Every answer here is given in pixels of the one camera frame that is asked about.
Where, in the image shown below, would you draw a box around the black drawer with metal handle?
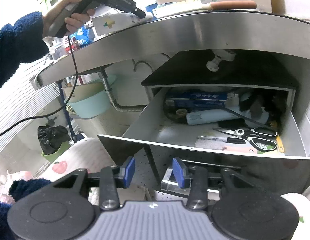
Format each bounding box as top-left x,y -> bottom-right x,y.
99,89 -> 310,194

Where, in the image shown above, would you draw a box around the right blue fleece forearm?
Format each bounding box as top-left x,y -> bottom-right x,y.
0,179 -> 51,239

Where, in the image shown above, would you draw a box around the left blue fleece forearm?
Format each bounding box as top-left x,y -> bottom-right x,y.
0,12 -> 48,88

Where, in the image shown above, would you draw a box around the person's left hand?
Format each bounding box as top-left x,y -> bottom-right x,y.
42,0 -> 96,39

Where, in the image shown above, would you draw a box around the blue snack bag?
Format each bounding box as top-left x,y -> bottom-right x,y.
75,26 -> 95,47

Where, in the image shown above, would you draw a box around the black marker pen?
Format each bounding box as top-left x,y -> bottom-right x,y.
197,135 -> 246,144

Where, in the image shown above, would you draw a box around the green bin with black bag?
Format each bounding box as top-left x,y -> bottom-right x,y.
37,125 -> 71,163

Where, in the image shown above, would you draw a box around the teal plastic basin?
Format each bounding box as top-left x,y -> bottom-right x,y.
66,79 -> 111,119

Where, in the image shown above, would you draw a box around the blue rectangular carton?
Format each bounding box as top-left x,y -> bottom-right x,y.
165,91 -> 239,109

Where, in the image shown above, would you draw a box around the beige plastic basin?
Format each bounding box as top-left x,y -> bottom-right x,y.
69,82 -> 104,103

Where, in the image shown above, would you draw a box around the steel edged black countertop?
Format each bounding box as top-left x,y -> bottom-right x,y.
37,10 -> 310,87

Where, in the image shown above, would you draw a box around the black handled scissors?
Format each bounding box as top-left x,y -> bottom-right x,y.
213,127 -> 278,152

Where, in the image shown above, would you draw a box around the corrugated metal drain hose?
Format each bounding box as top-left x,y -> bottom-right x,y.
100,68 -> 147,113

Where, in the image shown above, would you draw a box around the black cable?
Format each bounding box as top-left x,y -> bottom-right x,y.
0,35 -> 80,140

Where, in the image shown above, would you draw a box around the cream brush with brown handle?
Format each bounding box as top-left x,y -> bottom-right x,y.
153,1 -> 257,18

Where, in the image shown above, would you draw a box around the white plastic hook bracket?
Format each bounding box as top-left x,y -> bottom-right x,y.
207,49 -> 236,72

